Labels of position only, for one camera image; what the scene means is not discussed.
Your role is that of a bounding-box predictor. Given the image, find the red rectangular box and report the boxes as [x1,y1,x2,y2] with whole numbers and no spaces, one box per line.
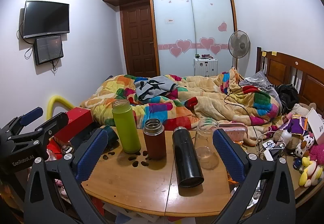
[54,107,93,143]

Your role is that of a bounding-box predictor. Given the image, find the dark teal pouch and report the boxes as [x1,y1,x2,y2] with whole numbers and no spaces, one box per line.
[102,125,119,149]

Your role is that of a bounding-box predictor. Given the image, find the colourful patchwork blanket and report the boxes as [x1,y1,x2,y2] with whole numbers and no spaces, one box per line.
[80,68,283,146]

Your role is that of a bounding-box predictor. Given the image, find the black bag on bed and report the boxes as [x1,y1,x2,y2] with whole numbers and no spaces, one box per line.
[275,84,299,114]

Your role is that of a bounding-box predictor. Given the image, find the frosted sliding wardrobe doors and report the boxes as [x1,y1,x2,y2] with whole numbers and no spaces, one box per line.
[153,0,234,77]

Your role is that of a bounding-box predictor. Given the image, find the black white cow plush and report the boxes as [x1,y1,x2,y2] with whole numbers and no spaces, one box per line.
[295,132,315,158]

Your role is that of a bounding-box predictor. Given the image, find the wooden bed headboard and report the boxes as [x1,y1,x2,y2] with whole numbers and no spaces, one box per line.
[256,47,324,115]

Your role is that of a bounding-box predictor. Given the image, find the standing electric fan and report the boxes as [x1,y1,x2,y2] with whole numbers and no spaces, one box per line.
[228,30,250,69]

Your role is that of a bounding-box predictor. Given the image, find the grey black garment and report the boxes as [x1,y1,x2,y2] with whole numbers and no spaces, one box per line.
[134,76,178,102]

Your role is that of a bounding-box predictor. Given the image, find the brown wooden door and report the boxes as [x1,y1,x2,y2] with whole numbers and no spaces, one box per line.
[121,2,157,78]

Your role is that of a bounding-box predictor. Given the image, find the yellow duck plush toy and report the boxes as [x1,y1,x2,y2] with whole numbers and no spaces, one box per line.
[299,157,323,188]

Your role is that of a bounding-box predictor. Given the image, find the red thermos cup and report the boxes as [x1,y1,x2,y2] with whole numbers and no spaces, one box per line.
[143,118,166,160]

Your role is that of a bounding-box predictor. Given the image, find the green bottle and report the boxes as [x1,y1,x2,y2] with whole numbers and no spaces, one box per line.
[112,99,141,154]

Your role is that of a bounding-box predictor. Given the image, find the yellow foam tube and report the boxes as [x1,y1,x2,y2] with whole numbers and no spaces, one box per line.
[46,95,75,120]

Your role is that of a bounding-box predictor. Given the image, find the wall-mounted black television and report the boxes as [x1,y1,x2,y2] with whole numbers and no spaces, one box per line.
[23,1,70,39]

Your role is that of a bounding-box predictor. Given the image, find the black thermos bottle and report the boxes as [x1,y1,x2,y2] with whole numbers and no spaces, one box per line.
[172,126,204,188]

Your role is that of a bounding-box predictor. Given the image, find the white suitcase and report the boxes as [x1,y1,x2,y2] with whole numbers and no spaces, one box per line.
[194,58,218,77]

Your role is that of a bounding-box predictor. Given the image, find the white cardboard box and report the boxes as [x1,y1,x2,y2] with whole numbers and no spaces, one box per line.
[306,108,324,144]

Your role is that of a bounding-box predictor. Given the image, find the small wall monitor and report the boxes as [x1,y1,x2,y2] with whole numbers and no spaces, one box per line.
[33,35,64,65]

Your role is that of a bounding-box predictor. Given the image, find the pink plush toy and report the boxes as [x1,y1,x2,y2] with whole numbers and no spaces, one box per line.
[310,144,324,165]

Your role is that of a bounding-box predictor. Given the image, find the clear glass jar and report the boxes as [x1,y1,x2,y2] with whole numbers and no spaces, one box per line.
[194,118,218,170]

